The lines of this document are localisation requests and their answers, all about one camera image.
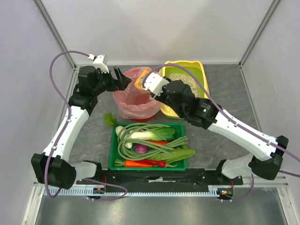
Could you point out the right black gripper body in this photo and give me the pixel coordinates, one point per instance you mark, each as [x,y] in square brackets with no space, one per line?
[156,96]

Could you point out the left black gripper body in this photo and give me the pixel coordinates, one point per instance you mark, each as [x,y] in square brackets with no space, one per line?
[116,81]

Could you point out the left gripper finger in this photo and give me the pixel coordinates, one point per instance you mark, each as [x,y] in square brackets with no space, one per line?
[118,73]
[122,83]

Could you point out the orange litter scoop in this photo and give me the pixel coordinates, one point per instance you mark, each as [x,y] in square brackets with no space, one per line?
[140,79]

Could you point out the pink plastic bin liner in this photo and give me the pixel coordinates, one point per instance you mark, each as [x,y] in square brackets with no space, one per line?
[133,103]

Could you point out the red trash bin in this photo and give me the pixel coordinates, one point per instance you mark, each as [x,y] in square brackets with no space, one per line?
[143,120]

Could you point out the yellow litter box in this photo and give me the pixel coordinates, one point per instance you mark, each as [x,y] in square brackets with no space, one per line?
[196,68]

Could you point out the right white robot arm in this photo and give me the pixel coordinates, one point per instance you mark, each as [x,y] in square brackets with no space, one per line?
[263,160]

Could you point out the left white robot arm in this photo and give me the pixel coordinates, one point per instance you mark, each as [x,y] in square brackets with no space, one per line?
[51,167]

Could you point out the grey cat litter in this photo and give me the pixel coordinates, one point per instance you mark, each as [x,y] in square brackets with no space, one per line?
[188,80]

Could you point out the white radish with leaves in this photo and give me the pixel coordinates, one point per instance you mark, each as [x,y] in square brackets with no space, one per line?
[110,121]

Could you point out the white green leek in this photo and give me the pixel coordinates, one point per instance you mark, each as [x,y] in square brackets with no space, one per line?
[145,135]

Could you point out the orange carrot middle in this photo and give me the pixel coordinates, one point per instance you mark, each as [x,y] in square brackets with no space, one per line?
[159,142]

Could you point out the orange carrot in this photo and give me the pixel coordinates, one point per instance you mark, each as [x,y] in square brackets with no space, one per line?
[131,164]
[159,142]

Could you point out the green long beans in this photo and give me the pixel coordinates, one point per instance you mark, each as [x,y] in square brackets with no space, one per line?
[163,130]

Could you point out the purple onion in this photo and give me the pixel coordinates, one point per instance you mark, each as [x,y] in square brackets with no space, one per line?
[141,149]

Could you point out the green lettuce leaf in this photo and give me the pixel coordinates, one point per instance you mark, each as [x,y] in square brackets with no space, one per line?
[173,155]

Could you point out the white small mushroom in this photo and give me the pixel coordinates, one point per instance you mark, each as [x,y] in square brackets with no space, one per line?
[128,145]

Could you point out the red chili pepper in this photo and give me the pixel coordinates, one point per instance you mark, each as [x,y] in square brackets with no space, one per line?
[156,163]

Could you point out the orange carrot front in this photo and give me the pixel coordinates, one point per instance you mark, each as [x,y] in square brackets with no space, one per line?
[131,164]

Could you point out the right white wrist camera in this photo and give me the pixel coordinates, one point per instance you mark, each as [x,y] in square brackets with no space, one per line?
[154,83]

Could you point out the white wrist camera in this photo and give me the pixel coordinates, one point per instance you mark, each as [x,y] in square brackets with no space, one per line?
[154,83]
[100,62]

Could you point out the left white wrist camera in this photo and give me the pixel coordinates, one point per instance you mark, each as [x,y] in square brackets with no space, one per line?
[100,62]

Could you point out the grey slotted cable duct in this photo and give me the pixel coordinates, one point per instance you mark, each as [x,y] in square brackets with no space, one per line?
[94,191]

